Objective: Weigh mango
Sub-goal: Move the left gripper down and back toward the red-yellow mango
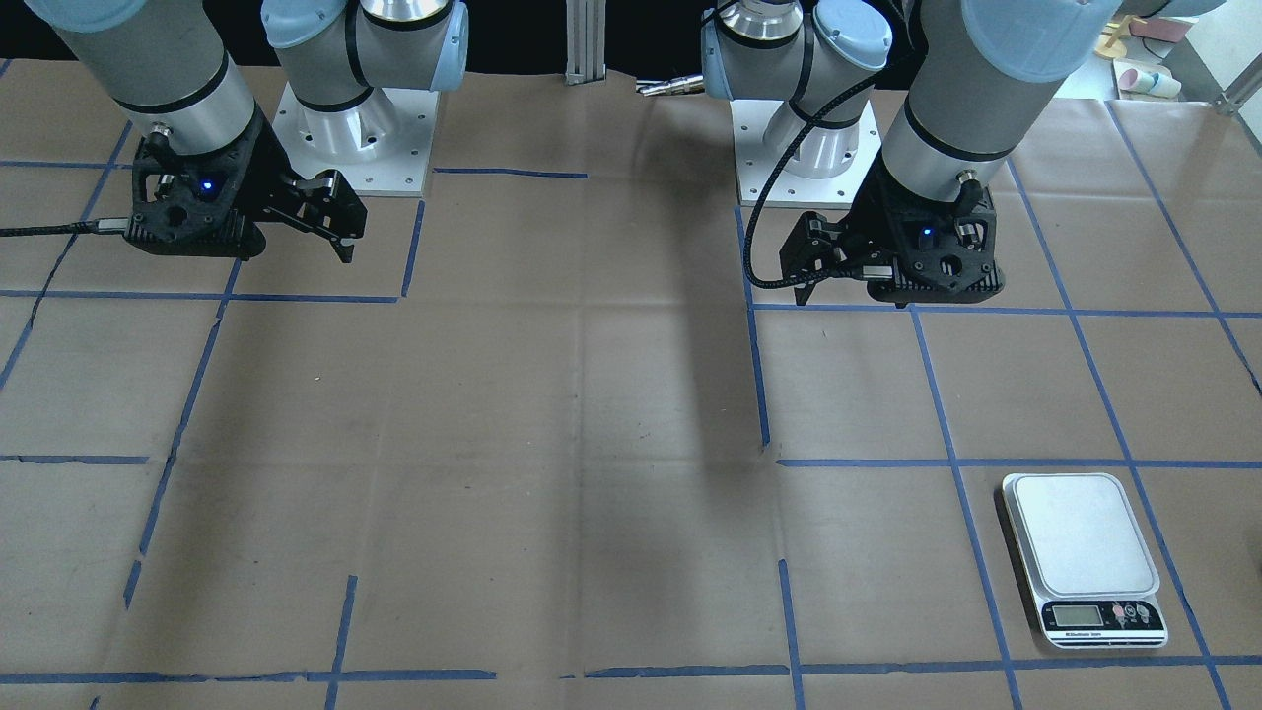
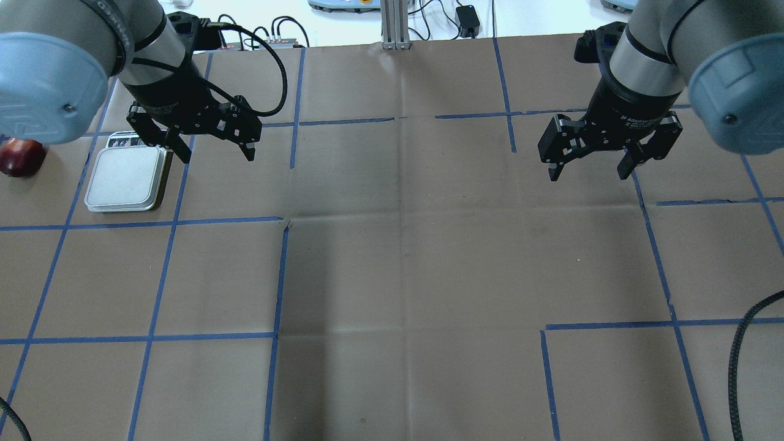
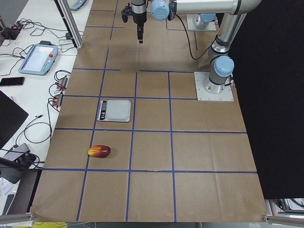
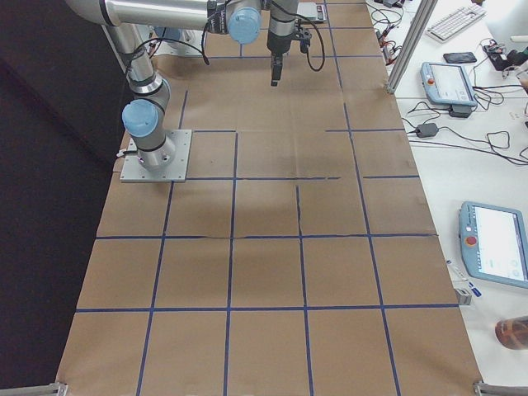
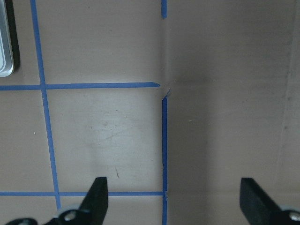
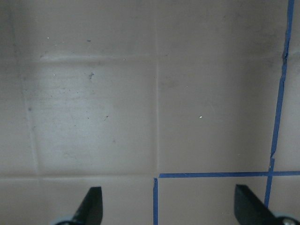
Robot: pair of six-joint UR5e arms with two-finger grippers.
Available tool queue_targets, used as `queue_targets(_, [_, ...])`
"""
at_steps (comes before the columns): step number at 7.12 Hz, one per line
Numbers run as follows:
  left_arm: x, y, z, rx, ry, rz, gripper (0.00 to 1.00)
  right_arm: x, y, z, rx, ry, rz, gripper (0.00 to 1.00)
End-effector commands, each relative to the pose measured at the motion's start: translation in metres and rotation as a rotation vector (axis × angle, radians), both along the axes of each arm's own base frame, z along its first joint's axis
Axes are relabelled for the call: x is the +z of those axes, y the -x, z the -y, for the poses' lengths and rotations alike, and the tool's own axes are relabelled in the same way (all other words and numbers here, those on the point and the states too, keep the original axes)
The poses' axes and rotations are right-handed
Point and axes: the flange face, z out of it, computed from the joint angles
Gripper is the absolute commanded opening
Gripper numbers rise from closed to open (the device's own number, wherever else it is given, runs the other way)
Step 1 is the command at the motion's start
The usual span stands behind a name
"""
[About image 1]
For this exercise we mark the silver digital kitchen scale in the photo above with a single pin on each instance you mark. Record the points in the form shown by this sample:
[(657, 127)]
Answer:
[(1091, 577)]

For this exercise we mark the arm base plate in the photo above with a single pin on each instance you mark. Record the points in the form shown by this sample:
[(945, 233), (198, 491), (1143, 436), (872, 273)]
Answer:
[(382, 147), (825, 172)]

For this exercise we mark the aluminium frame post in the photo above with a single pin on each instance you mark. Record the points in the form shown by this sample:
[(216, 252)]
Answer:
[(585, 42)]

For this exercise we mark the wooden stand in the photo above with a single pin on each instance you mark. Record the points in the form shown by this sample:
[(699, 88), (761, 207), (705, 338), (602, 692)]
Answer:
[(1110, 44)]

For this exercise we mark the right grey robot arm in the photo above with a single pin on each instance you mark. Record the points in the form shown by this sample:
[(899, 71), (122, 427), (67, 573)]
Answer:
[(163, 63)]

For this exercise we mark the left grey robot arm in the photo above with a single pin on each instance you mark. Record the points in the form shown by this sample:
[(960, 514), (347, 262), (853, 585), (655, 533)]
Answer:
[(984, 71)]

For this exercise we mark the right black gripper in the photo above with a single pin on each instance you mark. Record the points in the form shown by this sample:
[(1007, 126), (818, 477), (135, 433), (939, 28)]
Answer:
[(264, 166)]

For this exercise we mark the metal connector plug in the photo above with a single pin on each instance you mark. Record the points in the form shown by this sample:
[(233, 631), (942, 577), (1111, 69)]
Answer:
[(679, 86)]

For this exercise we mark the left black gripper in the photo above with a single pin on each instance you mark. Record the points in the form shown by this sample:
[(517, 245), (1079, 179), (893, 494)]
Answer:
[(873, 219)]

